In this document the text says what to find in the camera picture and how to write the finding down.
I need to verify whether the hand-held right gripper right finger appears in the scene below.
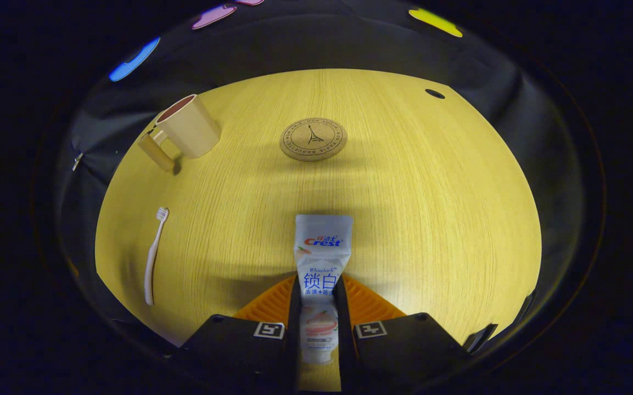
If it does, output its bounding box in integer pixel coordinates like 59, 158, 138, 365
332, 275, 472, 394

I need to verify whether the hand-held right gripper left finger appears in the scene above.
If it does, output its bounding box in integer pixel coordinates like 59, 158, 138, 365
175, 275, 302, 394

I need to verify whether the white toothpaste tube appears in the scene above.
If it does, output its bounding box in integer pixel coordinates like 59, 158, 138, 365
293, 214, 354, 365

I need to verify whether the white toothbrush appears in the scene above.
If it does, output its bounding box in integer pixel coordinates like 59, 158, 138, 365
144, 207, 170, 306

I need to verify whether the round brown coaster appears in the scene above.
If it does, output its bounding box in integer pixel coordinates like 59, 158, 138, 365
280, 118, 348, 162

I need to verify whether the beige cup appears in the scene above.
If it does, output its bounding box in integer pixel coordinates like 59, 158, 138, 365
138, 94, 222, 174

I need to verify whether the wooden desktop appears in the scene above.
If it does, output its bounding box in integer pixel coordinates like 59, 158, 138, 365
95, 69, 542, 393

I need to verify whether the black backdrop cloth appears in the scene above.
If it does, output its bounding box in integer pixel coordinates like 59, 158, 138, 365
55, 0, 586, 352

